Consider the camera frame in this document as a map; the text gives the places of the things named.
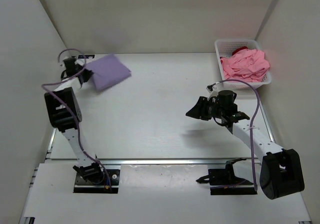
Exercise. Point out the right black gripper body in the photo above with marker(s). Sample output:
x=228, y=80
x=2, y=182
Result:
x=220, y=112

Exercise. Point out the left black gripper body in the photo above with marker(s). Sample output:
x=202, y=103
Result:
x=81, y=67

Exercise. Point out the purple t shirt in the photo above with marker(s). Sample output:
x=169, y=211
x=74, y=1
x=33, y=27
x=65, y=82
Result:
x=107, y=72

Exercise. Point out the pink t shirt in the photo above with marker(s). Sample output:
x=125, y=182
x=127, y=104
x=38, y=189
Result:
x=249, y=67

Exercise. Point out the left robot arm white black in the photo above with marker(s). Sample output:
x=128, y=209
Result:
x=65, y=115

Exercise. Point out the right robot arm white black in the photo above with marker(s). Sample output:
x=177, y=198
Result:
x=277, y=171

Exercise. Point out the white plastic basket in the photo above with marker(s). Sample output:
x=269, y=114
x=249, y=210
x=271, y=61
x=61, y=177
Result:
x=225, y=47

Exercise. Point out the red t shirt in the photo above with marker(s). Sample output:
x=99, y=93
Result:
x=241, y=50

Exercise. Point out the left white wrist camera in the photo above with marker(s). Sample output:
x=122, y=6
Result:
x=65, y=58

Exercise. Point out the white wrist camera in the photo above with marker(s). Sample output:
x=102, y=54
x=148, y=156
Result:
x=65, y=58
x=212, y=90

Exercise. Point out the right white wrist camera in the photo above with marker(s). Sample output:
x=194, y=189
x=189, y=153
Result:
x=212, y=90

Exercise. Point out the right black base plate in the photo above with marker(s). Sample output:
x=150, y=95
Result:
x=221, y=183

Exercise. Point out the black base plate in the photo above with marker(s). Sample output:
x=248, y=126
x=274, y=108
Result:
x=221, y=183
x=100, y=186

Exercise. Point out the aluminium rail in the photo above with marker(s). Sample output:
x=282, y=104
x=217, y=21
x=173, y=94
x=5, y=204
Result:
x=179, y=161

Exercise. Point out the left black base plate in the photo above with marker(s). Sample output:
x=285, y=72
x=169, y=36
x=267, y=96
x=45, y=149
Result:
x=100, y=186

